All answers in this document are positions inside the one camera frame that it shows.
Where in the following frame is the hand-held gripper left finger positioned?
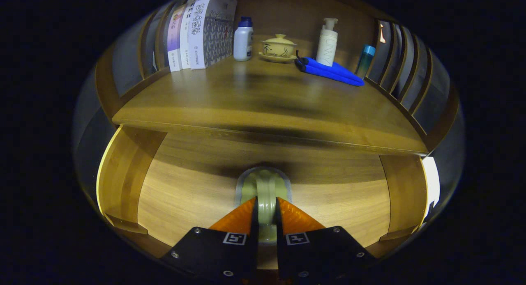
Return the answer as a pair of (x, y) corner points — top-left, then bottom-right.
(160, 197), (259, 283)

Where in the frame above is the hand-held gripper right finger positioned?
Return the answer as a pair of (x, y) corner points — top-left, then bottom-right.
(275, 197), (378, 283)

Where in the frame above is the wooden drawer with black knob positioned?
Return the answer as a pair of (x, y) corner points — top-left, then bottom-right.
(96, 125), (436, 270)

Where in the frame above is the green handled scrub sponge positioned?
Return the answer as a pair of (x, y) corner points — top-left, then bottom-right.
(235, 167), (292, 245)

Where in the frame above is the wooden countertop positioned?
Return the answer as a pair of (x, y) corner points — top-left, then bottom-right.
(112, 55), (429, 156)

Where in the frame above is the blue folded cloth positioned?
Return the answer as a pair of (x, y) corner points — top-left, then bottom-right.
(294, 50), (365, 87)

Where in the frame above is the teal bottle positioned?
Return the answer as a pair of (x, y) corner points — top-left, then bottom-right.
(355, 45), (376, 80)

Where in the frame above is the white pump bottle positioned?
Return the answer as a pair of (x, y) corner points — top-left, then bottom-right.
(316, 18), (339, 67)

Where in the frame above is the yellow lidded tea bowl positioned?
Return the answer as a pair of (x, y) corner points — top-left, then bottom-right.
(258, 34), (298, 64)

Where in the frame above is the white bottle with blue cap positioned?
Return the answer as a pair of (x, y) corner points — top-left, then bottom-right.
(233, 16), (254, 62)

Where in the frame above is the pink purple book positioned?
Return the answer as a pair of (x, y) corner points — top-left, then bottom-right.
(167, 5), (187, 72)

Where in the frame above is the thin white book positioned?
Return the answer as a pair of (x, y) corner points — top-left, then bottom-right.
(180, 0), (198, 70)

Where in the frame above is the thick white patterned book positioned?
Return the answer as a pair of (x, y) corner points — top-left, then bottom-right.
(188, 0), (238, 70)

